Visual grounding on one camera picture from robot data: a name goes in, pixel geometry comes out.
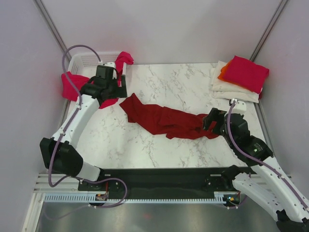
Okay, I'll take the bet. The dark red t shirt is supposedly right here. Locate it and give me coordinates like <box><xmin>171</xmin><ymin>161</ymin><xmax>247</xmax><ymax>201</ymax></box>
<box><xmin>120</xmin><ymin>93</ymin><xmax>218</xmax><ymax>140</ymax></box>

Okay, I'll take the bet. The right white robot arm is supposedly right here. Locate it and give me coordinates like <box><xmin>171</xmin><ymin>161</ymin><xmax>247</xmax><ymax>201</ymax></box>
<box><xmin>203</xmin><ymin>99</ymin><xmax>309</xmax><ymax>232</ymax></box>

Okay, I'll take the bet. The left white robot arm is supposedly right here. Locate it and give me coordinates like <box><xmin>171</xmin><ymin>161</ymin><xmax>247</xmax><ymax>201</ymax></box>
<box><xmin>40</xmin><ymin>62</ymin><xmax>127</xmax><ymax>190</ymax></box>

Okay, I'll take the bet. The white plastic basket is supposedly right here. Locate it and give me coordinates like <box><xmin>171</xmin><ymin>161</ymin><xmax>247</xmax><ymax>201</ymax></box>
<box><xmin>68</xmin><ymin>51</ymin><xmax>120</xmax><ymax>78</ymax></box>

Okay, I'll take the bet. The folded cream t shirt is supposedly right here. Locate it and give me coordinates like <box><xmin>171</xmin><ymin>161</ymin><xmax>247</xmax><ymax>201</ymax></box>
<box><xmin>210</xmin><ymin>61</ymin><xmax>259</xmax><ymax>103</ymax></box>

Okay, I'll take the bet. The folded orange t shirt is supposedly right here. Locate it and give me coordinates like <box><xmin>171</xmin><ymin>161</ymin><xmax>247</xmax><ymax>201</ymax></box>
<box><xmin>218</xmin><ymin>60</ymin><xmax>239</xmax><ymax>86</ymax></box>

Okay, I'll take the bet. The folded pink t shirt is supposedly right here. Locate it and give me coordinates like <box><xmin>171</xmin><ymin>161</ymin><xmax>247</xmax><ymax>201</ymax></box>
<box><xmin>229</xmin><ymin>56</ymin><xmax>270</xmax><ymax>94</ymax></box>

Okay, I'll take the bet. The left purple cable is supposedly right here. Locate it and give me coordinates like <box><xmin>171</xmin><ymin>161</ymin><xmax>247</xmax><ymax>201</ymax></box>
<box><xmin>44</xmin><ymin>44</ymin><xmax>128</xmax><ymax>220</ymax></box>

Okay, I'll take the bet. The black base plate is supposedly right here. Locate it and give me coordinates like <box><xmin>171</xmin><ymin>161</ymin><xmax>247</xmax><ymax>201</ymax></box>
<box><xmin>78</xmin><ymin>168</ymin><xmax>236</xmax><ymax>199</ymax></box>

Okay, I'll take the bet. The white slotted cable duct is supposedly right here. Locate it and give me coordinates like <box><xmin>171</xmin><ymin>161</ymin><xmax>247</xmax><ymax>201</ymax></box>
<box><xmin>44</xmin><ymin>192</ymin><xmax>236</xmax><ymax>204</ymax></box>

